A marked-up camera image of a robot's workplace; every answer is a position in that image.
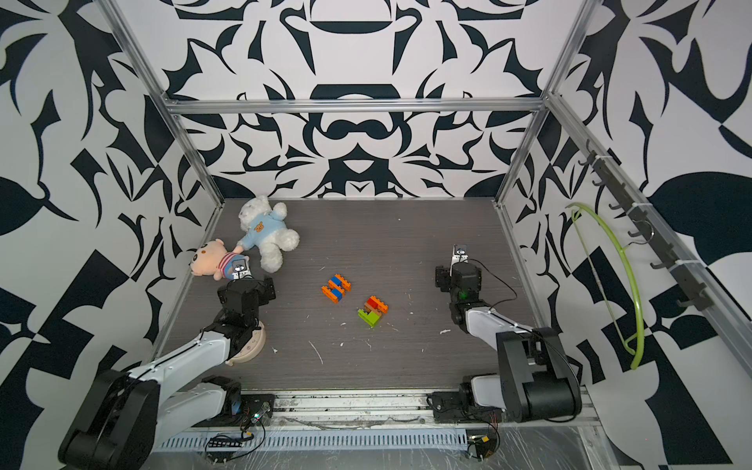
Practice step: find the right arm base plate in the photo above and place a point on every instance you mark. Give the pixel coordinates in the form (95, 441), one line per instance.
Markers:
(455, 407)

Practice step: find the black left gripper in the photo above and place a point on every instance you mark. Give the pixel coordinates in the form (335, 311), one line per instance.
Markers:
(267, 291)

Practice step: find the black connector box right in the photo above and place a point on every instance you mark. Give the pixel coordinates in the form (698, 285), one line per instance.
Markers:
(481, 447)

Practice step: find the pink doll plush toy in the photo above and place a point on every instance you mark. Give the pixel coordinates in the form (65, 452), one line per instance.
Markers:
(212, 259)

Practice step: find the brown lego brick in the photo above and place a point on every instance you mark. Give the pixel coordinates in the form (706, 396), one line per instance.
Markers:
(378, 313)

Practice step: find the cream round toy clock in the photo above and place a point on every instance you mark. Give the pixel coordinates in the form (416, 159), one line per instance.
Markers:
(252, 349)

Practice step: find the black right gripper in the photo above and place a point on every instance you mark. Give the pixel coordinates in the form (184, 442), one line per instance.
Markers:
(443, 278)

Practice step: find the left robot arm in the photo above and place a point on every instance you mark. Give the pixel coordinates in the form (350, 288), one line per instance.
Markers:
(127, 414)

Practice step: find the green long lego brick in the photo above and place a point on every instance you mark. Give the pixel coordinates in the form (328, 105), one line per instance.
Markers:
(371, 318)

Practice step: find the green hoop hanger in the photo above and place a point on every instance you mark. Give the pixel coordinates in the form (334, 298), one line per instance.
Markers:
(616, 282)

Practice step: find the black connector box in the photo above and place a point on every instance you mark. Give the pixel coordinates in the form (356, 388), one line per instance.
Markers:
(481, 447)
(226, 442)

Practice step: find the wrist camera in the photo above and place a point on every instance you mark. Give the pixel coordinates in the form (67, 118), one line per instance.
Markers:
(459, 256)
(240, 270)

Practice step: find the large orange lego brick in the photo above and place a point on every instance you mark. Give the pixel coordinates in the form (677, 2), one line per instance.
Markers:
(383, 306)

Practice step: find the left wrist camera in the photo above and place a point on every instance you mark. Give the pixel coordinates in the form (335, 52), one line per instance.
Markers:
(240, 270)

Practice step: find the white cable duct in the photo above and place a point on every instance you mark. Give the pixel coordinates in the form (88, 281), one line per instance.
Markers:
(302, 441)

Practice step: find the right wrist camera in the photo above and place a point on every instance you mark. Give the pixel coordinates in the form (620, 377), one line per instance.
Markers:
(459, 256)

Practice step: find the white teddy bear blue shirt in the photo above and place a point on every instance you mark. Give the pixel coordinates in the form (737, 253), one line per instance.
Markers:
(265, 228)

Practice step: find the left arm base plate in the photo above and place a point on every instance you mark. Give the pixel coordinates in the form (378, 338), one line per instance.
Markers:
(247, 408)

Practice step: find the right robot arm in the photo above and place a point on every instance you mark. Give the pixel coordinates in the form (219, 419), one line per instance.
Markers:
(534, 380)

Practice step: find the black connector box left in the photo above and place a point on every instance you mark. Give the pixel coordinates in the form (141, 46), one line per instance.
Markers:
(226, 442)

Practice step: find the aluminium frame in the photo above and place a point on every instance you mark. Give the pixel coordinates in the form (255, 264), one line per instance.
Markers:
(394, 130)

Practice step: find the black hook rack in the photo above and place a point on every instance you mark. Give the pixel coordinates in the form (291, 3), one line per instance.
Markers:
(647, 231)

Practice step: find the small orange lego brick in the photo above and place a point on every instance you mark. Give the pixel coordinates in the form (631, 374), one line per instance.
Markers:
(349, 285)

